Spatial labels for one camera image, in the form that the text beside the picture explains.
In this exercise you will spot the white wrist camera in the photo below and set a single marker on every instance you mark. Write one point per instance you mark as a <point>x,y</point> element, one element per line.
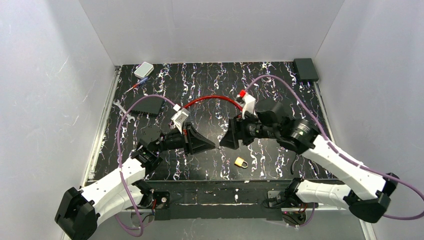
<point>246,102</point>
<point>179,117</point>

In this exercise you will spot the red blue screwdriver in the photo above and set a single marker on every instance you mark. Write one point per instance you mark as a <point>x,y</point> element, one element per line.
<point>136,85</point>

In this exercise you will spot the silver wrench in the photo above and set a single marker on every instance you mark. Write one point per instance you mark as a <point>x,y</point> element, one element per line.
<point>129,117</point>

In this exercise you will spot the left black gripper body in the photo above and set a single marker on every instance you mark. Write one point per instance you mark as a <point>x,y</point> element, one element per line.
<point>187,141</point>

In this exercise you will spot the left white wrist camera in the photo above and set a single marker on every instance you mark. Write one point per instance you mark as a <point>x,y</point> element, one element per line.
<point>179,117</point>

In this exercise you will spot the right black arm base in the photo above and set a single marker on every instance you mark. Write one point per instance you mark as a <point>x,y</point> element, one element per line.
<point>276,199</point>

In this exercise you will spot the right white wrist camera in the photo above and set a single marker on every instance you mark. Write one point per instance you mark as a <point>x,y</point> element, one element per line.
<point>246,102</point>

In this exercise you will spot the white rectangular box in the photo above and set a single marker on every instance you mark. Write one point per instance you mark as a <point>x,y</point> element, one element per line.
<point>143,70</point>

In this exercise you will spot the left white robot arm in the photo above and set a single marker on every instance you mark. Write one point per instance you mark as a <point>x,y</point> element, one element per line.
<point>81,211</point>

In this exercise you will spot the brass padlock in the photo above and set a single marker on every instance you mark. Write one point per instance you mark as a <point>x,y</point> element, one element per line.
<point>241,163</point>

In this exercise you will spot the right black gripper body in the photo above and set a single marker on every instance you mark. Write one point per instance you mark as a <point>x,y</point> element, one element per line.
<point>238,131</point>

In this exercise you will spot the black flat box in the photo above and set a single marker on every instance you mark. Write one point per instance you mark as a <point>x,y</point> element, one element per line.
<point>149,105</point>

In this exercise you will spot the black corner box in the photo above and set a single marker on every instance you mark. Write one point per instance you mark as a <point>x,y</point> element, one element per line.
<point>305,70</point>

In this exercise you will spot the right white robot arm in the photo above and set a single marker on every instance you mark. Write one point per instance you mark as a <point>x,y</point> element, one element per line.
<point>366,195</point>

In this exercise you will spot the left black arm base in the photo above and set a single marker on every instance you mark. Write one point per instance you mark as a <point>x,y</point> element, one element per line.
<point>161,200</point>

